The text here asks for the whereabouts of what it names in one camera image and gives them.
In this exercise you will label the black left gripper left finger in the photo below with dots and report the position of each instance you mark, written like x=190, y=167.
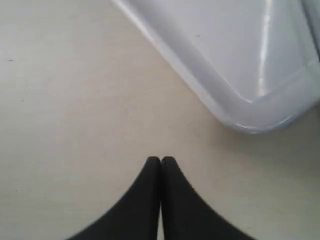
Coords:
x=136, y=215

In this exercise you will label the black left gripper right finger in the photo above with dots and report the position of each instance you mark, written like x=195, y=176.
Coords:
x=185, y=215

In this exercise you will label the white rectangular plastic tray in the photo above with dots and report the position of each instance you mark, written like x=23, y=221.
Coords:
x=255, y=64

